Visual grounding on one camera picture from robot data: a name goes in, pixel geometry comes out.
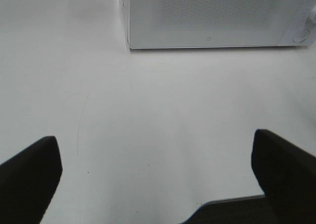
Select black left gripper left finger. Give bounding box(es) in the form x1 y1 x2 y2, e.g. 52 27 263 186
0 136 63 224

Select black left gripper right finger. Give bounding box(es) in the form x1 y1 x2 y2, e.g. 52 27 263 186
251 129 316 224

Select round white door button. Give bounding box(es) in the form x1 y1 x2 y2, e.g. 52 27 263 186
293 29 310 43

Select white microwave door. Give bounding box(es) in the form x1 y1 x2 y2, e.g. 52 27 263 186
128 0 312 49

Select lower white microwave knob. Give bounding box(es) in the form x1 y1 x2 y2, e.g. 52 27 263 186
306 5 316 27

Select white microwave oven body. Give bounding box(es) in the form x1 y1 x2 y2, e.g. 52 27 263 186
121 0 316 49

